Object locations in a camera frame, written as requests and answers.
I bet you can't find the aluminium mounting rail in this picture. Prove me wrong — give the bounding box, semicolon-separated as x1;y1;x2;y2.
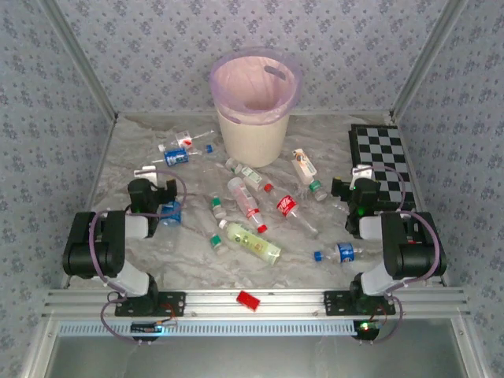
41;287;472;320

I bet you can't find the small bottle green cap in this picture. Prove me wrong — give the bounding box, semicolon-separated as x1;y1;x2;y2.
210;197;228;220
208;232;230;257

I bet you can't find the yellow-green bottle white cap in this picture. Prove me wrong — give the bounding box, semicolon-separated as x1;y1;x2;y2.
218;219;283;265

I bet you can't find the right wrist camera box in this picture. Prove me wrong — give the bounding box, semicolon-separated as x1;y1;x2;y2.
351;164;375;180

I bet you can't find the crushed bottle blue label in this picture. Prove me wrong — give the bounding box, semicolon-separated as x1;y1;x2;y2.
157;200;184;229

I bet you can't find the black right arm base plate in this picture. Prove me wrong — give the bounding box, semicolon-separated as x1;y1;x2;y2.
323;290;397;316

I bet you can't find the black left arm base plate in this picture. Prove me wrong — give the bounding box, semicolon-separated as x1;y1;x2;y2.
114;291;187;317

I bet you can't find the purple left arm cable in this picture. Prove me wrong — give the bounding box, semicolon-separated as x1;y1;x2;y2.
89;169;188;346

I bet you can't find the cream ribbed waste bin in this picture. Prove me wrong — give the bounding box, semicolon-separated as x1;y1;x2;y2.
215;104;292;169

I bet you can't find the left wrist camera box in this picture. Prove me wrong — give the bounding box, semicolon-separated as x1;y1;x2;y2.
133;165;158;183

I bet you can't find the clear bottle red white label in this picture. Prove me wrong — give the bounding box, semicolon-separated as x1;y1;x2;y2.
157;129;217;154

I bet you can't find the bottle orange label green cap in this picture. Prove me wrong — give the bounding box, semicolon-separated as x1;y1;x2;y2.
291;147;328;202

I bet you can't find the clear bottle blue label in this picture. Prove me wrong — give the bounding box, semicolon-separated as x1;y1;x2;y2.
313;242;375;265
152;144;215;168

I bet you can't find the aluminium frame post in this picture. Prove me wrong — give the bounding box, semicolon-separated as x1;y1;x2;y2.
389;0;469;119
37;0;119;121

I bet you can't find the pink plastic bin liner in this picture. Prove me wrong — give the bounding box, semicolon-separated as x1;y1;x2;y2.
209;46;304;128

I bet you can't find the black and white chessboard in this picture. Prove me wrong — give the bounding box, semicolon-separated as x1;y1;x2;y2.
348;124;418;212

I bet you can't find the red plastic block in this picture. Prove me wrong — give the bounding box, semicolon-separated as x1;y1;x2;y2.
235;290;261;313

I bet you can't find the clear bottle red print label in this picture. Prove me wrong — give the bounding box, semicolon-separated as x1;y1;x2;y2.
227;176;269;234

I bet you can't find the cola bottle red label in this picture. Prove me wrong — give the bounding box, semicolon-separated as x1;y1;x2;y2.
262;183;320;239

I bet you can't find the white slotted cable duct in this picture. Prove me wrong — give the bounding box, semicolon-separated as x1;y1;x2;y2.
57;319;358;338

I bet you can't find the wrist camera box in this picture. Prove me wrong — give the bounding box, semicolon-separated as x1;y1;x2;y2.
133;165;158;183
351;164;375;180

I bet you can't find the small bottle green white label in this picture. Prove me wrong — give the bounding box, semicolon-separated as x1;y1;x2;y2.
224;157;264;185

